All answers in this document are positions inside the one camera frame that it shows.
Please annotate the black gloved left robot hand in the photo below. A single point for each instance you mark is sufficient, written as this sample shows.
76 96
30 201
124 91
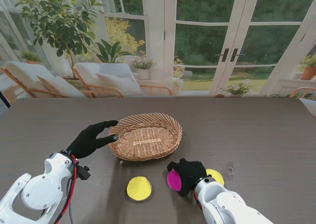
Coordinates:
86 142

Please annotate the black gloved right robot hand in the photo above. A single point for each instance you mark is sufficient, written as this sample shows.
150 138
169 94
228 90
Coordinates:
191 174

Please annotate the magenta culture dish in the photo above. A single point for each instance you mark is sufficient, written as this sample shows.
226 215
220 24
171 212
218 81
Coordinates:
174 180

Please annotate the yellow culture dish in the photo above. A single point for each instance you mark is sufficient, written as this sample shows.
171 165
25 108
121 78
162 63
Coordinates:
138 188
217 175

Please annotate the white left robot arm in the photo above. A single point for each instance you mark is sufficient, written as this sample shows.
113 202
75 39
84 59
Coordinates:
39 192

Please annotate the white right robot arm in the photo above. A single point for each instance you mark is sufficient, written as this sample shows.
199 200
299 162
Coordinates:
222 201

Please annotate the oval wicker basket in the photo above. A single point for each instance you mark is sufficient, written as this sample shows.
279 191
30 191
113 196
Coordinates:
145 140

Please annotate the white chair pillow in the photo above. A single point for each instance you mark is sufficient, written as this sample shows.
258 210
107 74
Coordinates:
118 84
61 86

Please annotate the white cushioned lounge chair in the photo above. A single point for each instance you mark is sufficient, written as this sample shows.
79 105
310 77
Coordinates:
22 73
111 72

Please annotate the yellow flowers in pale pot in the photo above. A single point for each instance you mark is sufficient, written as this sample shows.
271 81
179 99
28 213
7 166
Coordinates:
176 88

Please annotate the flowering plant in white pot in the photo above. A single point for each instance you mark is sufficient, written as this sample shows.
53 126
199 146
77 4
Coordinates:
143 73

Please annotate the dark panel at table edge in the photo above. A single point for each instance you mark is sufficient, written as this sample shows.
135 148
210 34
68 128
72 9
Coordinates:
3 100

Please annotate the broad-leaf green plant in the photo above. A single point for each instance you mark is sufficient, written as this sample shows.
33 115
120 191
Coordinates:
111 52

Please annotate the white flowering low plant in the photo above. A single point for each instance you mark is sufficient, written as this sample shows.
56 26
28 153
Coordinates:
237 89

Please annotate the small plant in terracotta pot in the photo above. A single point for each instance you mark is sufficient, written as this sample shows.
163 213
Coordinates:
30 57

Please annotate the tall leafy potted tree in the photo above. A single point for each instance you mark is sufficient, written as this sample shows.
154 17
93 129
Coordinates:
56 23

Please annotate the white sheet at table corner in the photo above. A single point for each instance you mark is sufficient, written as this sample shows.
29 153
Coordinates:
309 105

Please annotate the large terracotta potted plant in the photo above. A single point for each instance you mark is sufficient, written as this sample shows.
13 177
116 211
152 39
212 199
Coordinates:
308 73

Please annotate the orange chair frame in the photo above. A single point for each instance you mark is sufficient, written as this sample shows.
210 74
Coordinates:
302 89

